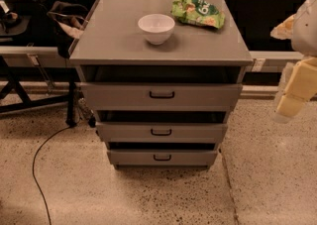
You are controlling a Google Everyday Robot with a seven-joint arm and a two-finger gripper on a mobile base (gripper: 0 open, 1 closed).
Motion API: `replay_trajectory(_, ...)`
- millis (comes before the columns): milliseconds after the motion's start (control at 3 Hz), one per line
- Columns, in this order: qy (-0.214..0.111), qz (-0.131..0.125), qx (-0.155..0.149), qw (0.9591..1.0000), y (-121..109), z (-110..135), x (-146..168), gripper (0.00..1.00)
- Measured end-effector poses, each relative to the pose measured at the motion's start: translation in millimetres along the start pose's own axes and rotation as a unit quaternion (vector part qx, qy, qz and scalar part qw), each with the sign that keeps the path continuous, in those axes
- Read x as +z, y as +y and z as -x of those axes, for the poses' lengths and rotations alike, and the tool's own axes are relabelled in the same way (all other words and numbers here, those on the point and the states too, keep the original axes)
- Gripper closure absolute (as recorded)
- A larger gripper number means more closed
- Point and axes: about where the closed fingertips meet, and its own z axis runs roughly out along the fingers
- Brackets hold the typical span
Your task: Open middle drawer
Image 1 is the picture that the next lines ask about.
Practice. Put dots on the grey drawer cabinet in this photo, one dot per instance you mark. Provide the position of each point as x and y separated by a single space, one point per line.
112 49

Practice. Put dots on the dark backpack on chair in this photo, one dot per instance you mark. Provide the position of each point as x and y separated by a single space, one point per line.
25 20

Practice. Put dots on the grey top drawer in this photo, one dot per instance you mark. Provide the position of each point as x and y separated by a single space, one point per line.
158 96

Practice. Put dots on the grey bottom drawer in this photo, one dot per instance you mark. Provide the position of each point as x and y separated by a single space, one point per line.
162 158

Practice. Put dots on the green snack bag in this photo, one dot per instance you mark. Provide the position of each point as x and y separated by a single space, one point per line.
197 13

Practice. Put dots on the grey drawer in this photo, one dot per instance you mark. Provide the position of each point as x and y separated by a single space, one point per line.
158 96
161 132
162 158

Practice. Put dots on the white ceramic bowl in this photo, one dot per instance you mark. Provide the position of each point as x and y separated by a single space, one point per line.
156 28

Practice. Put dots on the black metal stand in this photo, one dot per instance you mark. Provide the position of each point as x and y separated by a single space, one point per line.
13 83

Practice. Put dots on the black bag with straps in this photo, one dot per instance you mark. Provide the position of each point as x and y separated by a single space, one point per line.
68 24

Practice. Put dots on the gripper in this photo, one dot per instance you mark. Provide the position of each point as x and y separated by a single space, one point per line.
305 34

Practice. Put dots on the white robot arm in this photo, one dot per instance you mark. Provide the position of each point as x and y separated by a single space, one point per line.
298 83

